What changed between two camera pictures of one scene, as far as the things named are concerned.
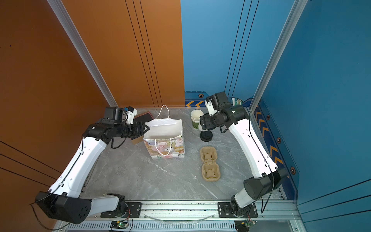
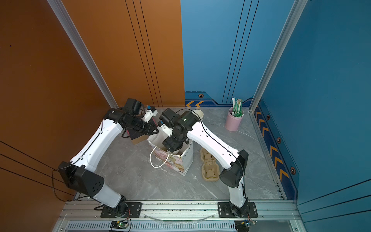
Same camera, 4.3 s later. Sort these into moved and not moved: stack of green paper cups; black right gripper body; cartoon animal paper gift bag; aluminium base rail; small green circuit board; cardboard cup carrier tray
Moved: black right gripper body; cartoon animal paper gift bag
Not moved: aluminium base rail; cardboard cup carrier tray; stack of green paper cups; small green circuit board
